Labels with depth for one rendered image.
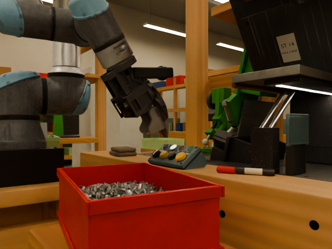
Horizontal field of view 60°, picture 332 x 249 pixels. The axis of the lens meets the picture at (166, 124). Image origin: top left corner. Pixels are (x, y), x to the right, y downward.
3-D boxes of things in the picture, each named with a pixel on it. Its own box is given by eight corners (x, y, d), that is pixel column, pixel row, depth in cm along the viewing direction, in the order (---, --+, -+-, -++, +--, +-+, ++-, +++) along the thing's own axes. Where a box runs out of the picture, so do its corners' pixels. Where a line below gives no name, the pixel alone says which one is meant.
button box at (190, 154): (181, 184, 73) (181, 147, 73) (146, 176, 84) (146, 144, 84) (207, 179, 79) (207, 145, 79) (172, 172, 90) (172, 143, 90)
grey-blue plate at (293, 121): (291, 175, 65) (291, 113, 65) (283, 174, 66) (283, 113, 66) (311, 171, 71) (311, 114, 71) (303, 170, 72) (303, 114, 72)
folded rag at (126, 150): (137, 155, 106) (137, 147, 106) (116, 157, 102) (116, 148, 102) (128, 153, 115) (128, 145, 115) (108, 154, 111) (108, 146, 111)
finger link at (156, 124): (153, 147, 70) (135, 116, 67) (169, 133, 73) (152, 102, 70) (161, 148, 68) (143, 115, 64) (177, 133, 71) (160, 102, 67)
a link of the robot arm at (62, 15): (50, 11, 70) (57, 0, 60) (96, 19, 75) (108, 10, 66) (49, 44, 71) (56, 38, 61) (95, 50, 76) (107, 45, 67)
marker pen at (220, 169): (274, 175, 65) (274, 168, 65) (274, 176, 63) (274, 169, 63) (217, 172, 70) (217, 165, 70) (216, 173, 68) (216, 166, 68)
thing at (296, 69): (299, 79, 55) (299, 63, 55) (230, 88, 67) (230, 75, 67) (367, 94, 79) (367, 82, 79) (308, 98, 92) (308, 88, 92)
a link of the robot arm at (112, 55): (113, 41, 67) (133, 33, 61) (123, 59, 69) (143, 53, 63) (89, 56, 63) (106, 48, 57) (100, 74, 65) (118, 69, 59)
